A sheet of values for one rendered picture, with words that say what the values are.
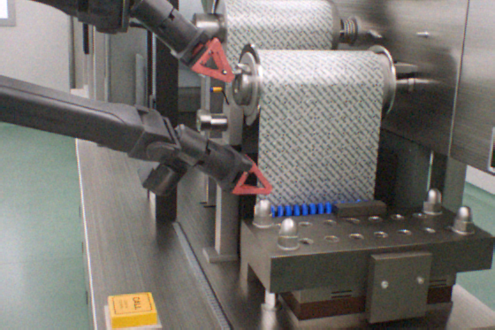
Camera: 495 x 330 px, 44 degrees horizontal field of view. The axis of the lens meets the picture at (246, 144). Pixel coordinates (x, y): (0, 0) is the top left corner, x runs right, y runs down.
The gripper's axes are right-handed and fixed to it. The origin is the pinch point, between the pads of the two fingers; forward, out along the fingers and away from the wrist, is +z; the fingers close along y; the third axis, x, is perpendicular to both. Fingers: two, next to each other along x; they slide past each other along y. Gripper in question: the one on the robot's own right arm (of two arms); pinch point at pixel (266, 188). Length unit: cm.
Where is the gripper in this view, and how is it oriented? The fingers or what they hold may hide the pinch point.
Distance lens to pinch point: 110.0
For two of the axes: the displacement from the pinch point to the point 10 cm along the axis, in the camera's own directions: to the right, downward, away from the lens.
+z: 8.1, 4.6, 3.7
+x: 5.1, -8.6, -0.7
